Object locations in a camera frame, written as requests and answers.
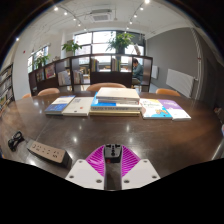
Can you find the blue and white book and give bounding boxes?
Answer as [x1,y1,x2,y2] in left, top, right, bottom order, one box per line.
[90,92,143,112]

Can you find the dark wooden divider shelf unit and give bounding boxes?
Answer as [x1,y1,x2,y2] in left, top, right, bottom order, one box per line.
[28,53,154,97]

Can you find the group of ceiling spotlights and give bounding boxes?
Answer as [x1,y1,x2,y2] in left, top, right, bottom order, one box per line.
[16,0,151,43]

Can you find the coiled black power cable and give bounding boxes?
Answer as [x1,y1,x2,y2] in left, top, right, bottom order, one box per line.
[7,130,29,153]

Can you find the black power strip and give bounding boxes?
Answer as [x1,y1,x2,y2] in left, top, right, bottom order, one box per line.
[26,139,73,169]

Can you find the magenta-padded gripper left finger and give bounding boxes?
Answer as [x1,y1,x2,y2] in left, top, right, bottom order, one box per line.
[64,145,107,191]

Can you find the person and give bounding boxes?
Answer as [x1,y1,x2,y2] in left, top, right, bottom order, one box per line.
[131,58,144,86]

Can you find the small black charger block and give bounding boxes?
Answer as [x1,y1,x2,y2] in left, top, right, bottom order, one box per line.
[103,143,123,165]

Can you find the colourful illustrated book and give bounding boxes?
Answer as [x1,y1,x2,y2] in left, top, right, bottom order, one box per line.
[139,98,173,120]

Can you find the tall wall bookshelf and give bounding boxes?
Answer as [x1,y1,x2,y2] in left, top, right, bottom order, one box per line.
[0,63,15,116]

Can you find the large potted green plant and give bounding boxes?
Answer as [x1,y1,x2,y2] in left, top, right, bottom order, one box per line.
[106,32,136,54]

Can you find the plain white book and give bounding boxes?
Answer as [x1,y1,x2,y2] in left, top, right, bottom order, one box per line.
[61,96,95,117]

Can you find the white wall radiator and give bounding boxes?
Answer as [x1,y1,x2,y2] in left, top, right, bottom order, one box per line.
[165,68,196,99]

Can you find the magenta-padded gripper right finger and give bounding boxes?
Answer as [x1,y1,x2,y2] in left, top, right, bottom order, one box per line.
[120,145,162,191]

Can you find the tan flat book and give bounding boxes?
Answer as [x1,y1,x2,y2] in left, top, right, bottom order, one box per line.
[88,109,142,117]

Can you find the large white book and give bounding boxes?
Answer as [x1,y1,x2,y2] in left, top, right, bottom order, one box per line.
[95,87,141,105]

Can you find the purple cover book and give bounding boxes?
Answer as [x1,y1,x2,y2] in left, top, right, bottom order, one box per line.
[158,99,192,121]

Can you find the row of orange chairs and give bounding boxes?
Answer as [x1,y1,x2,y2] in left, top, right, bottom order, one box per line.
[21,82,182,99]

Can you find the small white wall panel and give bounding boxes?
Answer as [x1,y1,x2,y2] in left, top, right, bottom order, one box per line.
[150,64,159,80]

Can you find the ceiling air conditioner unit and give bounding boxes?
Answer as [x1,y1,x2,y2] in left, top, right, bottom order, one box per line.
[89,8,113,23]

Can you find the blue cover book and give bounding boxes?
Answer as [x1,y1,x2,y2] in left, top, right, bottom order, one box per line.
[44,95,77,116]

